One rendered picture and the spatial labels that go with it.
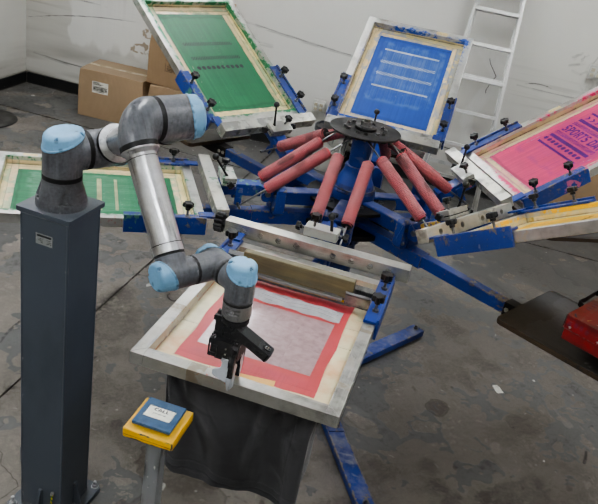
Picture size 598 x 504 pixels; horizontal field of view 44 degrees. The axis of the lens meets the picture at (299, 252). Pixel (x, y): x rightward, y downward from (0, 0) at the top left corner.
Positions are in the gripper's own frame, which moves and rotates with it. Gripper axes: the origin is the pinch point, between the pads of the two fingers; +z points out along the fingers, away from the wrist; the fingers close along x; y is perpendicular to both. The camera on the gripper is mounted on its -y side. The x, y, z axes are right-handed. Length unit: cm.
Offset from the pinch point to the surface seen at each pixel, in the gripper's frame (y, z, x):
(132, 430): 15.9, 2.8, 25.4
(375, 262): -22, -6, -80
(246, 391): -4.2, 0.1, 1.9
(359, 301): -22, -2, -56
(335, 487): -27, 98, -80
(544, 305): -83, 3, -101
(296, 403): -17.7, -1.0, 1.8
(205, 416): 8.7, 20.3, -7.2
